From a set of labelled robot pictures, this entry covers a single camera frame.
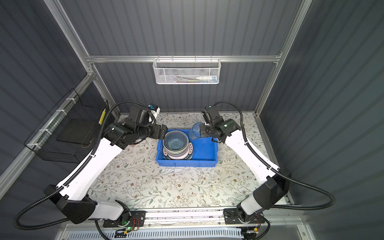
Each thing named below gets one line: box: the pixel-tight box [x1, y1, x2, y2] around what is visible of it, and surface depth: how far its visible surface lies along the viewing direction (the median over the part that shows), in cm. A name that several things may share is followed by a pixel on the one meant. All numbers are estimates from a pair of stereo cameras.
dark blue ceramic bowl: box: [163, 130, 189, 152], surface depth 93 cm
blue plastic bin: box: [178, 129, 218, 167], surface depth 97 cm
